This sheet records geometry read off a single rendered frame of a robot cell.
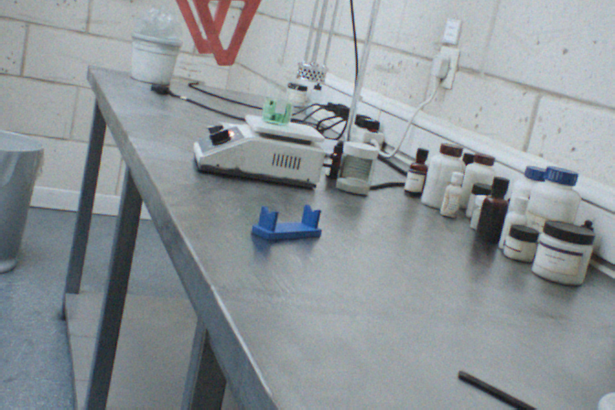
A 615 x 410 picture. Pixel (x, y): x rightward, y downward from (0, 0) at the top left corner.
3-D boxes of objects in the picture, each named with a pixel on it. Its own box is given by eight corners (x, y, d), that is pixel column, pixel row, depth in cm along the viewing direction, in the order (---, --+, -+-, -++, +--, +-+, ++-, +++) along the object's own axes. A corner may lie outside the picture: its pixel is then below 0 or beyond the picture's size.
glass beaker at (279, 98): (296, 132, 147) (306, 84, 145) (271, 130, 143) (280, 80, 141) (274, 124, 151) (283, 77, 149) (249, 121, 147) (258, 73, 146)
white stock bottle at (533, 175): (494, 232, 141) (512, 163, 139) (512, 231, 146) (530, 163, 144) (530, 245, 137) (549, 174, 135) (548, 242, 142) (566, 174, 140)
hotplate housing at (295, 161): (197, 171, 140) (206, 123, 139) (191, 156, 153) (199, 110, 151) (330, 193, 145) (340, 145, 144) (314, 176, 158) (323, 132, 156)
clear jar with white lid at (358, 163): (368, 198, 148) (378, 152, 146) (333, 189, 148) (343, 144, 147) (370, 191, 154) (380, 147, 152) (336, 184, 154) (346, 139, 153)
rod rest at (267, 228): (268, 241, 109) (274, 212, 108) (250, 231, 111) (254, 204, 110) (321, 236, 116) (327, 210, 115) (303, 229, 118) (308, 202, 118)
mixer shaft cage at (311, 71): (299, 80, 182) (324, -44, 177) (290, 75, 188) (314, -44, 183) (329, 85, 184) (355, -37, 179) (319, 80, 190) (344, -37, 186)
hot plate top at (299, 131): (253, 131, 141) (254, 125, 141) (243, 119, 153) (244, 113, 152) (325, 143, 144) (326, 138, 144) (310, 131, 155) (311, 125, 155)
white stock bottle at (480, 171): (474, 214, 153) (488, 158, 151) (449, 205, 157) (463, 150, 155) (493, 214, 157) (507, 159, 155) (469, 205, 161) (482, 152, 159)
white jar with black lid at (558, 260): (542, 266, 125) (555, 218, 124) (588, 282, 122) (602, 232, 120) (523, 272, 120) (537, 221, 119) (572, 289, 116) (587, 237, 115)
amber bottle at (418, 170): (407, 190, 162) (417, 145, 161) (424, 195, 161) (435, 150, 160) (401, 192, 159) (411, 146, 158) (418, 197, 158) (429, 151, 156)
